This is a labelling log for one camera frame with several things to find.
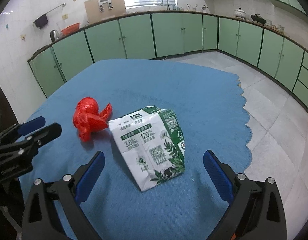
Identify red plastic basin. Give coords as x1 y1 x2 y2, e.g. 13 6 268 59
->
61 23 80 36

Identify green white milk carton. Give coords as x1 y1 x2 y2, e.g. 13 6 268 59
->
108 106 185 192

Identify blue felt table mat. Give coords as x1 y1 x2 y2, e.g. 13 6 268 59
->
20 59 252 239

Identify green lower kitchen cabinets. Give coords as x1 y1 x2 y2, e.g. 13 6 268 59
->
28 11 308 112

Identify wall towel bar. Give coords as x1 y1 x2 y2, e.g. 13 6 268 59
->
38 2 67 18

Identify dark hanging towel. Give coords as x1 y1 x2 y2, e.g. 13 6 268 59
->
34 14 48 29

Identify steel electric kettle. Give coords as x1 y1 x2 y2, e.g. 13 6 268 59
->
50 29 60 42

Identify white cooking pot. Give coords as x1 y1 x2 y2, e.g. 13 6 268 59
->
234 8 247 20

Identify red plastic bag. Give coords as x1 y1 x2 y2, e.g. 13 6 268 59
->
73 97 113 142

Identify black wok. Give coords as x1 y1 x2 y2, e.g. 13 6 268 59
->
251 14 267 25

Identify cardboard water purifier box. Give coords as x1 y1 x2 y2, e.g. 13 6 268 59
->
85 0 126 24

